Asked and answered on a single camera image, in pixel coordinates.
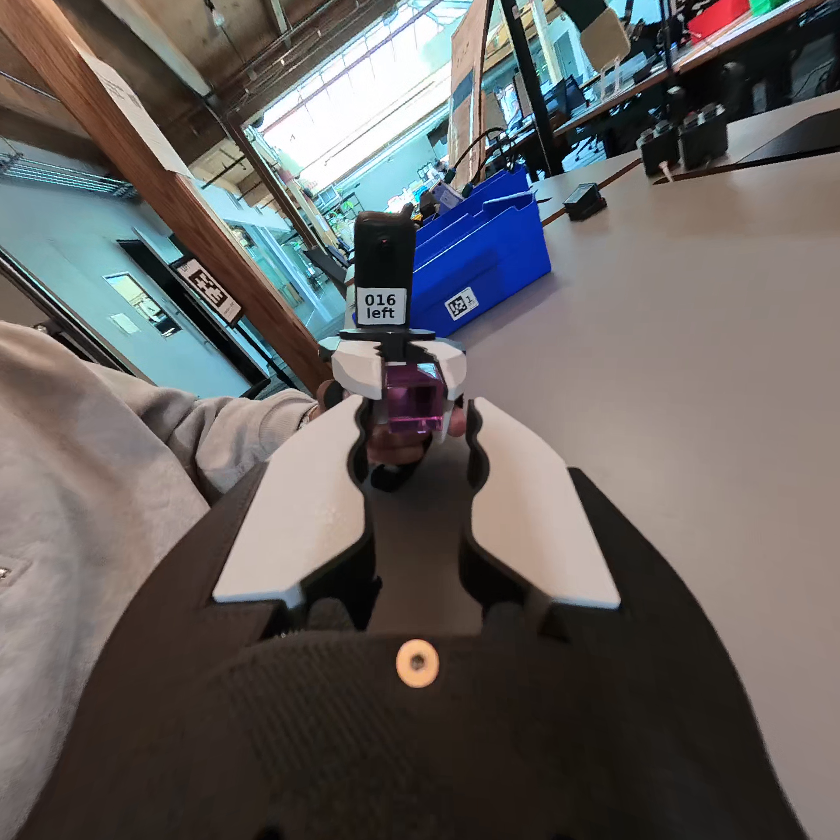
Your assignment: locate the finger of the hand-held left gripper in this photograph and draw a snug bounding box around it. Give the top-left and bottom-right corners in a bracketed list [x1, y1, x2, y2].
[420, 344, 469, 441]
[331, 339, 389, 401]

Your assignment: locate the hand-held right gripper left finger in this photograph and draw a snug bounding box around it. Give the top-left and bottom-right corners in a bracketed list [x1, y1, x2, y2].
[212, 395, 379, 609]

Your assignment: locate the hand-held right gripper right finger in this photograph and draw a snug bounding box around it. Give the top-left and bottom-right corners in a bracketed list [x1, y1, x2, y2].
[461, 397, 622, 608]

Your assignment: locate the purple transparent cube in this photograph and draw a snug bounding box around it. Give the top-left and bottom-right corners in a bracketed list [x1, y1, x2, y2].
[384, 365, 446, 436]

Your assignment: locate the blue plastic bin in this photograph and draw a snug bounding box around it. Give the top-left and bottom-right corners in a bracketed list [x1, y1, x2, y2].
[412, 164, 553, 341]

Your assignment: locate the person's left forearm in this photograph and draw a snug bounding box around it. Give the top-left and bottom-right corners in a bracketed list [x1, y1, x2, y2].
[138, 386, 320, 505]

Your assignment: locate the grey desk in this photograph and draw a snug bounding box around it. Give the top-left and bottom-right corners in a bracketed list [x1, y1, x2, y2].
[341, 91, 840, 840]

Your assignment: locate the person's left hand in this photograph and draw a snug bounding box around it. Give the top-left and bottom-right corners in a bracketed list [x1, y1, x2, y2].
[315, 384, 468, 468]

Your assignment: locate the black white marker sign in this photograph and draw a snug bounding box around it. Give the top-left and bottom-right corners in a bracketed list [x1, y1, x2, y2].
[171, 257, 244, 325]

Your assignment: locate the leaning brown board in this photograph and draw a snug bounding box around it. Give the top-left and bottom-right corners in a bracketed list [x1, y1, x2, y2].
[449, 0, 521, 193]

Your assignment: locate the small black box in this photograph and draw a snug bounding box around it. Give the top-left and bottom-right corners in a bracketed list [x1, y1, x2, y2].
[563, 184, 609, 223]

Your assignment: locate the black metal pole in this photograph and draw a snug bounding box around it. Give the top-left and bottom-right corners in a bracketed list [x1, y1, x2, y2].
[500, 0, 560, 179]

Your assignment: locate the person's grey sweatshirt torso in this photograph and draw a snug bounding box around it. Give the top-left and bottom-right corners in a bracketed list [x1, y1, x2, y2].
[0, 320, 277, 840]

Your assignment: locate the white paper notice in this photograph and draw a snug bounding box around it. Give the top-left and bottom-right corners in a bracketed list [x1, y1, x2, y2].
[84, 56, 196, 180]

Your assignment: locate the small tan black cardboard sign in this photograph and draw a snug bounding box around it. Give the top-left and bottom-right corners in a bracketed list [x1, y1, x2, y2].
[558, 0, 633, 70]

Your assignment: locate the long wooden workbench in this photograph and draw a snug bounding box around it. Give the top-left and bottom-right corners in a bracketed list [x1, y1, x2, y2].
[553, 0, 840, 135]

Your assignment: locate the red plastic bin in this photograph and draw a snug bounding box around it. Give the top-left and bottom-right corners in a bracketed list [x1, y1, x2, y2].
[687, 0, 753, 46]

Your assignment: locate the wooden post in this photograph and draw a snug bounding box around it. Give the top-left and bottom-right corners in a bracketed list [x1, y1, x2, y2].
[0, 0, 333, 396]

